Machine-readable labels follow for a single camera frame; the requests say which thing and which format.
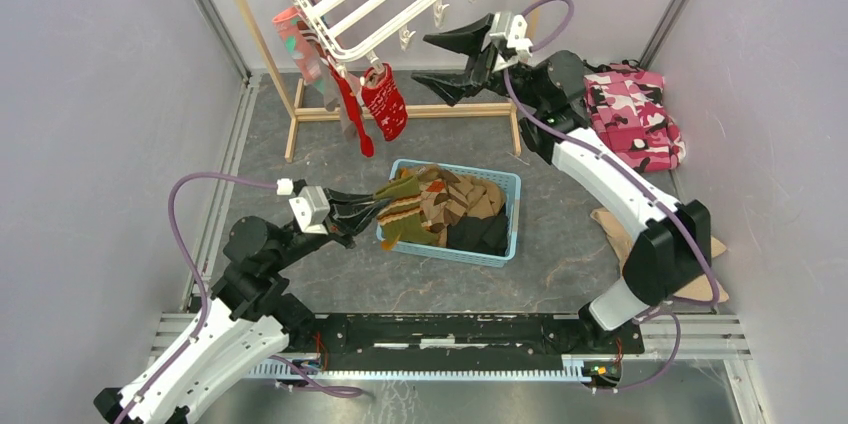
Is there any black garment in basket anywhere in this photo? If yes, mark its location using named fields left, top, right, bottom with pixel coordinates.
left=446, top=209, right=510, bottom=256

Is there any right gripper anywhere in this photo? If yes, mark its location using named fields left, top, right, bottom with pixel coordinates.
left=412, top=13, right=546, bottom=111

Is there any grey sock striped cuff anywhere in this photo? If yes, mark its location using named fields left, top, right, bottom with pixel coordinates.
left=315, top=58, right=342, bottom=112

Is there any green striped sock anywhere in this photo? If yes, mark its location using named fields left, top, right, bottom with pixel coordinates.
left=373, top=174, right=439, bottom=251

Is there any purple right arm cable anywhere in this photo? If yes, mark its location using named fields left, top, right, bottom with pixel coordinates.
left=502, top=0, right=722, bottom=394

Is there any pink camouflage bag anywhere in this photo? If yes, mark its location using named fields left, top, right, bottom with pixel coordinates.
left=584, top=60, right=686, bottom=173

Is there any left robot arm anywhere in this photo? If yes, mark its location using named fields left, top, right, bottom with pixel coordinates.
left=94, top=172, right=392, bottom=423

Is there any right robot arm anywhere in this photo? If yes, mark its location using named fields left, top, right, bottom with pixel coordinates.
left=413, top=12, right=721, bottom=352

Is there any pink patterned sock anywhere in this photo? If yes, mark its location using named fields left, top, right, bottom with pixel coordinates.
left=272, top=5, right=325, bottom=89

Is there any light blue plastic basket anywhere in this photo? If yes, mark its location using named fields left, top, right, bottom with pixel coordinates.
left=374, top=159, right=521, bottom=268

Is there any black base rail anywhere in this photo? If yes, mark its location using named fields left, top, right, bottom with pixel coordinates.
left=284, top=313, right=645, bottom=373

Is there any wooden rack frame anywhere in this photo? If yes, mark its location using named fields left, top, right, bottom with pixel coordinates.
left=233, top=0, right=522, bottom=162

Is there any beige cloth on floor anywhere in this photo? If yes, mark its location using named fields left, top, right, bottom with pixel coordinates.
left=590, top=207, right=713, bottom=302

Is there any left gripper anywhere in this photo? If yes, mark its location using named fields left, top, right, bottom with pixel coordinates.
left=269, top=184, right=395, bottom=270

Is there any red snowflake sock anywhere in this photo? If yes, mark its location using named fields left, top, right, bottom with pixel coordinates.
left=361, top=63, right=408, bottom=142

